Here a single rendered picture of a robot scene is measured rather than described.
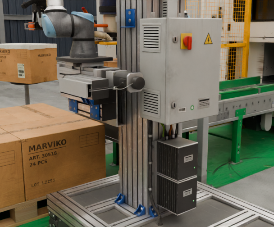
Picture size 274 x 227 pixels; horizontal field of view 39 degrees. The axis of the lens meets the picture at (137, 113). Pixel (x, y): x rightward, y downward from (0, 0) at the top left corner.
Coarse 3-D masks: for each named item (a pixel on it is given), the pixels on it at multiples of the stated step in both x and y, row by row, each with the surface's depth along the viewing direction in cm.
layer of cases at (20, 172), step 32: (0, 128) 255; (32, 128) 254; (64, 128) 254; (96, 128) 262; (0, 160) 224; (32, 160) 237; (64, 160) 251; (96, 160) 266; (0, 192) 227; (32, 192) 240
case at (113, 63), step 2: (116, 58) 311; (114, 60) 290; (116, 60) 289; (104, 62) 284; (106, 62) 282; (108, 62) 280; (110, 62) 278; (112, 62) 276; (114, 62) 274; (116, 62) 274; (104, 64) 284; (106, 64) 282; (108, 64) 280; (110, 64) 278; (112, 64) 276; (114, 64) 274; (116, 64) 273; (106, 66) 282; (108, 66) 281; (110, 66) 278; (112, 66) 277; (114, 66) 275; (116, 66) 273
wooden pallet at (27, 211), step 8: (32, 200) 241; (8, 208) 232; (16, 208) 235; (24, 208) 238; (32, 208) 242; (40, 208) 256; (16, 216) 236; (24, 216) 239; (32, 216) 243; (40, 216) 246; (0, 224) 235; (8, 224) 235; (16, 224) 237
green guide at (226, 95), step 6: (270, 84) 377; (234, 90) 343; (240, 90) 346; (246, 90) 352; (252, 90) 359; (258, 90) 351; (264, 90) 370; (270, 90) 377; (222, 96) 333; (228, 96) 338; (234, 96) 344
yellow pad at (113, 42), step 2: (114, 38) 271; (116, 38) 272; (114, 40) 271; (116, 40) 272; (100, 42) 269; (102, 42) 267; (104, 42) 265; (106, 42) 263; (108, 42) 264; (110, 42) 265; (112, 42) 266; (114, 42) 267; (116, 42) 268; (100, 44) 269; (102, 44) 267; (104, 44) 266; (106, 44) 263; (108, 44) 264; (110, 44) 265; (112, 44) 266; (114, 44) 267; (116, 44) 268
